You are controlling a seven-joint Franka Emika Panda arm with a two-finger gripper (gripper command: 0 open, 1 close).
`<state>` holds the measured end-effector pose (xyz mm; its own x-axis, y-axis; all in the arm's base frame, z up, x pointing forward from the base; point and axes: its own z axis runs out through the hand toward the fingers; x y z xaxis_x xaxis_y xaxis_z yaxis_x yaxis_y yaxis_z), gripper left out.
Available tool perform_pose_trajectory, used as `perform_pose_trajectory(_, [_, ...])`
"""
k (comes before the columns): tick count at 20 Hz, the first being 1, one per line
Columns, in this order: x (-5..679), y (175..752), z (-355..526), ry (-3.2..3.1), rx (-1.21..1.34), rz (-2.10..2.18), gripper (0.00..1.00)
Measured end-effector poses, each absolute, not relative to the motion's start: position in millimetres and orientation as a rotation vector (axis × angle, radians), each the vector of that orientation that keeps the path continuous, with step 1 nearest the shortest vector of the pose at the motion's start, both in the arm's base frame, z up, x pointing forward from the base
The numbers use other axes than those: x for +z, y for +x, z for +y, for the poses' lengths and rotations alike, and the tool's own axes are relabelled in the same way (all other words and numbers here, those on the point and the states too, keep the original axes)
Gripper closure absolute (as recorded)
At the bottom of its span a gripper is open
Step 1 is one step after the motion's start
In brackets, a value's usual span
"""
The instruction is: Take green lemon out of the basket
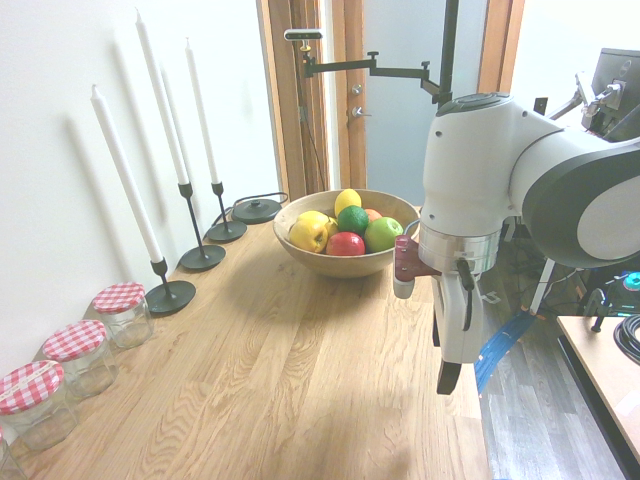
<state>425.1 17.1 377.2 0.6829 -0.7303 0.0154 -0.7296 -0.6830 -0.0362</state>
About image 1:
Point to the tall white candle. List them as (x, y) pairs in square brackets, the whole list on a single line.
[(201, 112), (127, 180), (162, 100)]

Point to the small yellow fruit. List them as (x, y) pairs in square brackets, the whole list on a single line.
[(332, 225)]

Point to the yellow lemon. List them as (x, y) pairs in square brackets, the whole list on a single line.
[(347, 200)]

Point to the black candle holder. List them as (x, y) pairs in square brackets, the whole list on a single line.
[(170, 297), (202, 257), (227, 231)]

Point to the wooden side table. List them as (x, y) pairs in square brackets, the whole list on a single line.
[(607, 380)]

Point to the black stand pole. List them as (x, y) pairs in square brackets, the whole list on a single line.
[(449, 45)]

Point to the wooden fruit bowl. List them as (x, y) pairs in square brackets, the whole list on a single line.
[(345, 265)]

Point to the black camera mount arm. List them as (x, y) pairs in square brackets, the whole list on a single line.
[(380, 70)]

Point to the grey exterior camera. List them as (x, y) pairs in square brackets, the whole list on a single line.
[(304, 35)]

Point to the teal round object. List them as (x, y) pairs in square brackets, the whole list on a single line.
[(632, 281)]

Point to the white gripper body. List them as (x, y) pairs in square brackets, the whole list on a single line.
[(457, 320)]

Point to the red-mounted grey wrist camera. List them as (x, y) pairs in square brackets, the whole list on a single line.
[(406, 260)]

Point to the yellow apple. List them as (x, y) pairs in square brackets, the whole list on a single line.
[(307, 232)]

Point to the glass jar red checkered lid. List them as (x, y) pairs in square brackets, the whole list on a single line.
[(82, 357), (37, 402), (122, 315)]

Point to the orange fruit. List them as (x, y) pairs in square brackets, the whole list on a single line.
[(373, 215)]

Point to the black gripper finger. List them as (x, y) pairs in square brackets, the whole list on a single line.
[(448, 377)]

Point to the green lemon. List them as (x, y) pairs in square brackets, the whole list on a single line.
[(353, 220)]

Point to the black computer monitor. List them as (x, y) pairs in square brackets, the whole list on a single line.
[(617, 80)]

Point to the red apple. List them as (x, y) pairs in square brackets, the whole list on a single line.
[(346, 245)]

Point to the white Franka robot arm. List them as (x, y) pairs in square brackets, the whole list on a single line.
[(465, 165)]

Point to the black round lid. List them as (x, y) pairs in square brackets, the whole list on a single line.
[(256, 210)]

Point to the green apple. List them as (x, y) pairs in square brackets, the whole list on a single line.
[(382, 234)]

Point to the door with silver lock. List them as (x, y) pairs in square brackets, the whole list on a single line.
[(395, 100)]

